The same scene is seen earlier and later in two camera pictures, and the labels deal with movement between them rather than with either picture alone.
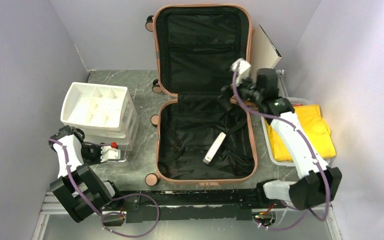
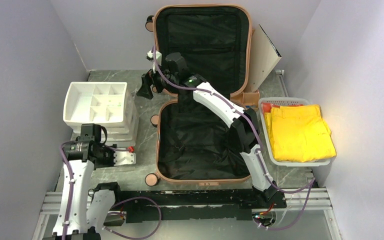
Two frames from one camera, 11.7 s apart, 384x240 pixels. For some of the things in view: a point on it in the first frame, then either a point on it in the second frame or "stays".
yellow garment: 311,118 stays
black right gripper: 248,81 to 148,79
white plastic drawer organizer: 105,113 stays
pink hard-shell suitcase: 206,135 stays
